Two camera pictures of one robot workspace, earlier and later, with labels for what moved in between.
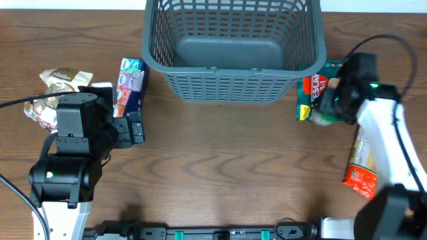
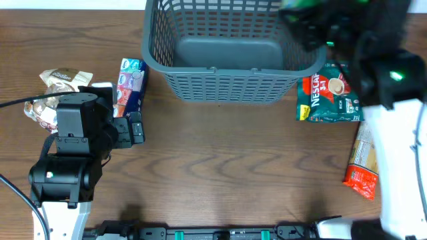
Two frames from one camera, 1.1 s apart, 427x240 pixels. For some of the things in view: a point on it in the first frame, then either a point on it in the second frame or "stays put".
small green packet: [323, 119] -> [291, 5]
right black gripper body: [333, 102] -> [331, 34]
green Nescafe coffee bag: [309, 89] stays put
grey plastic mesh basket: [232, 51] stays put
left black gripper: [125, 127] stays put
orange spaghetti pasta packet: [361, 175] stays put
